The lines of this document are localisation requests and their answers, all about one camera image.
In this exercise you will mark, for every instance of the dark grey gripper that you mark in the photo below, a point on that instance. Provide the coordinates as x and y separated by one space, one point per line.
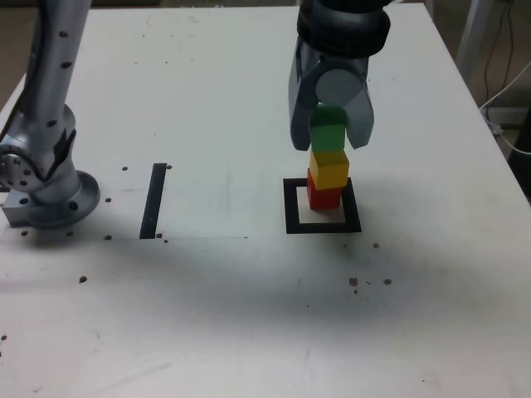
344 62

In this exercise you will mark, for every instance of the green cube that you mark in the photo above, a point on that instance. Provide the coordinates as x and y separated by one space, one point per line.
328 137

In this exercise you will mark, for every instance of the yellow cube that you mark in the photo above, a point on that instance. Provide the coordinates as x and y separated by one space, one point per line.
329 174

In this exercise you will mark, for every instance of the red cube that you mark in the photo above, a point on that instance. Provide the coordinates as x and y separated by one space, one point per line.
325 199

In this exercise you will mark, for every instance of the black tape square outline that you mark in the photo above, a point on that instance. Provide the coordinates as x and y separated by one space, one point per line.
323 228

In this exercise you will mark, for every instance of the white metal stand leg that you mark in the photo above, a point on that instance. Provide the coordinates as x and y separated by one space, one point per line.
471 33

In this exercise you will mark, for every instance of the black tape strip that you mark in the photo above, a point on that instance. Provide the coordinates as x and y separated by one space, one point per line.
151 203

